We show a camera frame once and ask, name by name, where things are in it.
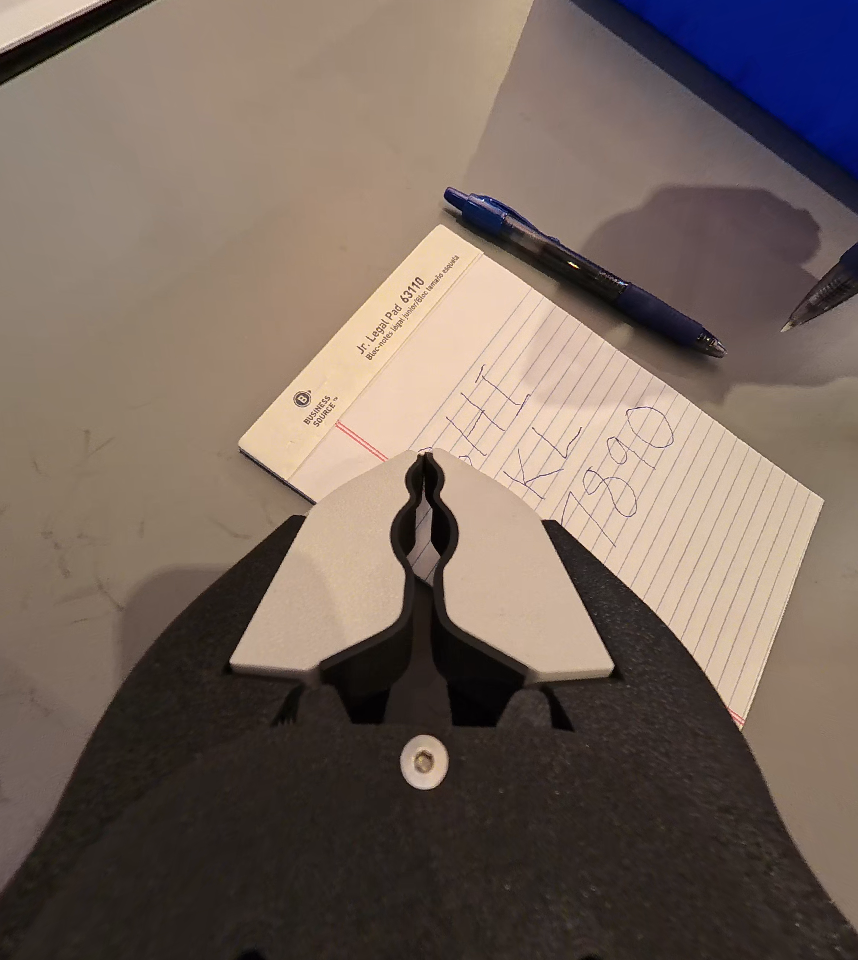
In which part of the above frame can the blue retractable pen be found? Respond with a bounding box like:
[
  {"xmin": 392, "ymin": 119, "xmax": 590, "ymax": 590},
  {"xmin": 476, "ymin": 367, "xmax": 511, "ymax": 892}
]
[
  {"xmin": 442, "ymin": 186, "xmax": 728, "ymax": 360},
  {"xmin": 780, "ymin": 204, "xmax": 858, "ymax": 335}
]

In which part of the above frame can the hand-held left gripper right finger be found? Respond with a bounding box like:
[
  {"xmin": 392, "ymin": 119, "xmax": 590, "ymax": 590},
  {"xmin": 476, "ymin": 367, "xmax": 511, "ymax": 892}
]
[{"xmin": 425, "ymin": 448, "xmax": 616, "ymax": 727}]

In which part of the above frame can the white lined legal notepad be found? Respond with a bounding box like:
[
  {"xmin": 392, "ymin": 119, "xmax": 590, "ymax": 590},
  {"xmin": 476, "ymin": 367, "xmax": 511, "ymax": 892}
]
[{"xmin": 237, "ymin": 225, "xmax": 826, "ymax": 732}]

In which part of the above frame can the blue plastic bin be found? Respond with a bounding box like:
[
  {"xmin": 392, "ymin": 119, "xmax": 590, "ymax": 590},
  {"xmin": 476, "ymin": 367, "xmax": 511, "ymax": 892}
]
[{"xmin": 571, "ymin": 0, "xmax": 858, "ymax": 207}]

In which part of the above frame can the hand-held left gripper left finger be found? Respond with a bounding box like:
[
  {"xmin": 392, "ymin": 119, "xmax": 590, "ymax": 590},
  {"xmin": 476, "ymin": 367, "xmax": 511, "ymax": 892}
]
[{"xmin": 230, "ymin": 448, "xmax": 430, "ymax": 725}]

